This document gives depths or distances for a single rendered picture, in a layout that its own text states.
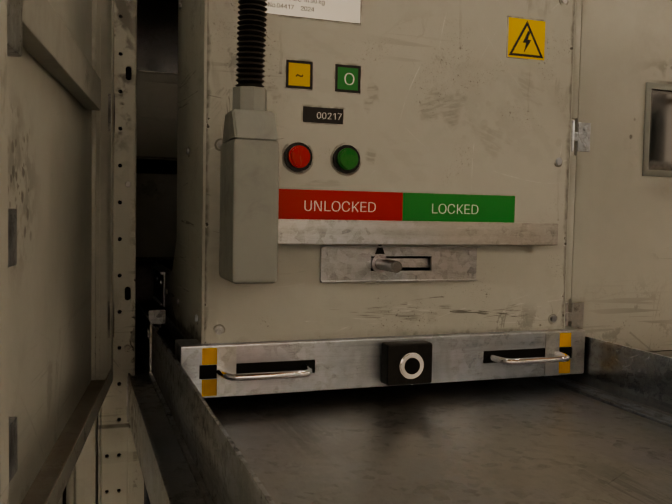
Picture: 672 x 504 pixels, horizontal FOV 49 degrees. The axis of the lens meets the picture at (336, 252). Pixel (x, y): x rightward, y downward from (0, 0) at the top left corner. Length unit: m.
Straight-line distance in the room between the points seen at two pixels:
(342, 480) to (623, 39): 0.95
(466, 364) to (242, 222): 0.37
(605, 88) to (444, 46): 0.45
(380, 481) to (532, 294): 0.43
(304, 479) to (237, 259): 0.22
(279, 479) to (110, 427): 0.47
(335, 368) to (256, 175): 0.27
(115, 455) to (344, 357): 0.38
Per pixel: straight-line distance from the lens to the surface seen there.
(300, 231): 0.83
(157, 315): 1.15
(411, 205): 0.92
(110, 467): 1.11
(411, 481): 0.67
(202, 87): 0.87
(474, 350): 0.97
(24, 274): 0.64
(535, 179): 1.01
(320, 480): 0.67
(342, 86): 0.90
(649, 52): 1.42
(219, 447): 0.58
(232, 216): 0.74
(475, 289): 0.97
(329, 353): 0.89
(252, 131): 0.75
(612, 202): 1.34
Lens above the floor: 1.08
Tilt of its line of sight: 3 degrees down
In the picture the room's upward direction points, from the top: 1 degrees clockwise
